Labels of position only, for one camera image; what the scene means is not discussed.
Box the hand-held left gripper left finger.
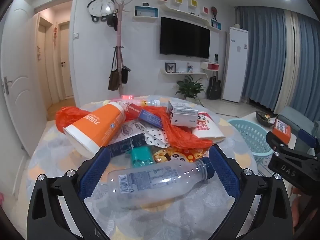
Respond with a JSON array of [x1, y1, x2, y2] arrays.
[[26, 145, 112, 240]]

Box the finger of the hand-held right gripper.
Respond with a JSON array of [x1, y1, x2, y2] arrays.
[[266, 131, 313, 158], [297, 128, 320, 154]]

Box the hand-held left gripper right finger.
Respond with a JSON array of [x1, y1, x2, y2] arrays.
[[209, 145, 294, 240]]

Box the light blue plastic basket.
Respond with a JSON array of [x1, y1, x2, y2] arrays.
[[228, 119, 274, 164]]

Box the teal packet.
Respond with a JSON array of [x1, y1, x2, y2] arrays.
[[130, 146, 155, 168]]

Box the orange plastic bag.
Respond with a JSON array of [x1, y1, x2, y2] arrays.
[[55, 106, 213, 151]]

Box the clear plastic bottle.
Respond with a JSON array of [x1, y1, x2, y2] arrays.
[[107, 156, 215, 209]]

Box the orange white box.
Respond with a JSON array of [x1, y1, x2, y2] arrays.
[[272, 118, 292, 145]]

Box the grey blue sofa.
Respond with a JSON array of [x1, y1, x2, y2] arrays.
[[275, 106, 320, 155]]

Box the blue patterned rug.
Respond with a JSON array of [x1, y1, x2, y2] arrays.
[[256, 152, 275, 177]]

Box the dark snack tray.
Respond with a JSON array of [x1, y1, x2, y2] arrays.
[[256, 111, 278, 127]]

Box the floral patterned tablecloth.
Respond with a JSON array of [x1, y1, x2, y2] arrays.
[[25, 94, 259, 240]]

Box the dark blue box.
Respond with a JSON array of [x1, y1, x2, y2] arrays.
[[107, 132, 147, 157]]

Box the orange white paper canister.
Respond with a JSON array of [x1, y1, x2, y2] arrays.
[[62, 102, 126, 158]]

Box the white panda paper bag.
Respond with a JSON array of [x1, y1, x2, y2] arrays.
[[191, 112, 225, 144]]

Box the panda print wrapper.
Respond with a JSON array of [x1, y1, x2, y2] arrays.
[[152, 147, 208, 164]]

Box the white printed wrapper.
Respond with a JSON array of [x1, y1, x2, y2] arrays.
[[120, 120, 148, 140]]

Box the grey white carton box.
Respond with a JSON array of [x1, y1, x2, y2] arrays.
[[168, 100, 199, 128]]

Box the white heart-print packet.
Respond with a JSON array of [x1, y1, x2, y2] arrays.
[[144, 126, 170, 148]]

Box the blue red box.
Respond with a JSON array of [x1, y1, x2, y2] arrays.
[[124, 103, 164, 128]]

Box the blue grey curtains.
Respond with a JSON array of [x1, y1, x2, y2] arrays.
[[236, 6, 320, 123]]

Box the black guitar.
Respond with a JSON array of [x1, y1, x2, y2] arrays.
[[206, 70, 222, 100]]

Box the small clear yellow-label bottle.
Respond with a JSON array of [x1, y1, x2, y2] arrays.
[[130, 99, 161, 107]]

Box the white refrigerator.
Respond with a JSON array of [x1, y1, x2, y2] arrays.
[[222, 27, 250, 103]]

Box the green potted plant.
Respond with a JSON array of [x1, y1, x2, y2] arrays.
[[175, 75, 206, 100]]

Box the brown handbag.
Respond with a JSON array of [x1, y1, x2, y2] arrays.
[[108, 47, 123, 91]]

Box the black handbag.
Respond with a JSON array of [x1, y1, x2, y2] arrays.
[[121, 47, 132, 84]]

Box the red white drawer box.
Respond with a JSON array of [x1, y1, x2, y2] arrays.
[[200, 62, 220, 71]]

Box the beige hallway door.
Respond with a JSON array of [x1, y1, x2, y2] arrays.
[[59, 21, 75, 98]]

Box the white room door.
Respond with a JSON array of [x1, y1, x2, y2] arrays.
[[0, 5, 48, 160]]

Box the pink white coat rack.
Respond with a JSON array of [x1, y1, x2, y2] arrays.
[[110, 0, 139, 95]]

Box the black hat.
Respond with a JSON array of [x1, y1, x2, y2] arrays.
[[107, 12, 118, 31]]

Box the blue white box shelf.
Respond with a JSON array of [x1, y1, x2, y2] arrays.
[[134, 6, 159, 20]]

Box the curved white wall shelf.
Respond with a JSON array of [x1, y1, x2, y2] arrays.
[[161, 69, 208, 77]]

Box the black wall television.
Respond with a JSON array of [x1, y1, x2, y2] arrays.
[[159, 17, 211, 59]]

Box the long white wall shelf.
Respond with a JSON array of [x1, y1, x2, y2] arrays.
[[160, 4, 222, 30]]

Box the panda wall clock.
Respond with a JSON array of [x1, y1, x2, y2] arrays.
[[87, 0, 118, 23]]

